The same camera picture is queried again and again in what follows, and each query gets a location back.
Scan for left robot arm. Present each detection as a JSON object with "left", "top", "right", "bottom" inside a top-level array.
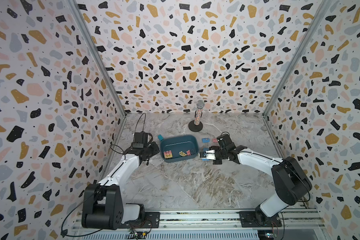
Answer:
[{"left": 81, "top": 142, "right": 160, "bottom": 230}]

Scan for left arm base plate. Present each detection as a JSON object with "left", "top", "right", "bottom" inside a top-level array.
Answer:
[{"left": 119, "top": 212, "right": 161, "bottom": 229}]

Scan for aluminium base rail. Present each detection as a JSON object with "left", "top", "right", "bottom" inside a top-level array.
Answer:
[{"left": 72, "top": 209, "right": 330, "bottom": 240}]

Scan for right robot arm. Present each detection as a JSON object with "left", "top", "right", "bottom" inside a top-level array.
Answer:
[{"left": 199, "top": 133, "right": 312, "bottom": 222}]

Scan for microphone on black stand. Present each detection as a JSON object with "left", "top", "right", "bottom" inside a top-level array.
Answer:
[{"left": 188, "top": 100, "right": 205, "bottom": 132}]

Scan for teal plastic storage box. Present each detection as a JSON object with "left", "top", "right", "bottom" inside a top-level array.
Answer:
[{"left": 160, "top": 135, "right": 199, "bottom": 163}]

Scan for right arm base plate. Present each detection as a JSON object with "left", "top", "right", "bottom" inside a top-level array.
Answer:
[{"left": 239, "top": 211, "right": 282, "bottom": 228}]

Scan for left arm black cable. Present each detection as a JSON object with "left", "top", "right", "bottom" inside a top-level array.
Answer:
[{"left": 60, "top": 113, "right": 153, "bottom": 238}]

